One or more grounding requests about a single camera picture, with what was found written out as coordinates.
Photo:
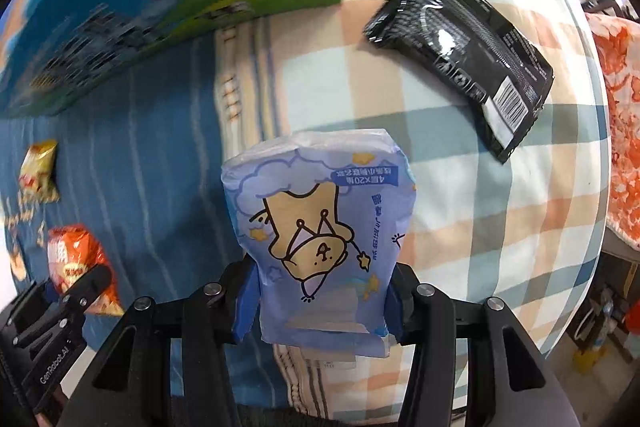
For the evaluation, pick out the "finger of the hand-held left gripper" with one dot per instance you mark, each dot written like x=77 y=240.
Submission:
x=92 y=282
x=37 y=294

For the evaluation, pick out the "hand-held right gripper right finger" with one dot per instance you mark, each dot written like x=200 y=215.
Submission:
x=395 y=307

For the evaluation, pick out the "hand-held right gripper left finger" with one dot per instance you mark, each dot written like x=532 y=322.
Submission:
x=245 y=307

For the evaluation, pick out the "orange snack bag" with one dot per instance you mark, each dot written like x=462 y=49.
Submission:
x=75 y=252

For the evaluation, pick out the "blue bear-print tissue pack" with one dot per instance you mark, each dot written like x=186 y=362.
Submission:
x=320 y=232

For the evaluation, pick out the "yellow snack packet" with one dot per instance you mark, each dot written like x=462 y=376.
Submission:
x=39 y=167

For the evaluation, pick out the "plaid bedsheet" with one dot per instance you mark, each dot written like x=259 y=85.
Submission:
x=490 y=217

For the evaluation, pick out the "blue striped blanket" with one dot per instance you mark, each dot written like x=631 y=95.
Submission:
x=160 y=147

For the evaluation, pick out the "yellow plastic object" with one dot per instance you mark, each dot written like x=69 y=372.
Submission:
x=586 y=361

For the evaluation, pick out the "black plastic packet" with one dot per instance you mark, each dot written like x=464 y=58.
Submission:
x=465 y=52

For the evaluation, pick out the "orange floral cloth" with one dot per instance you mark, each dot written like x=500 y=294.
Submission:
x=622 y=122

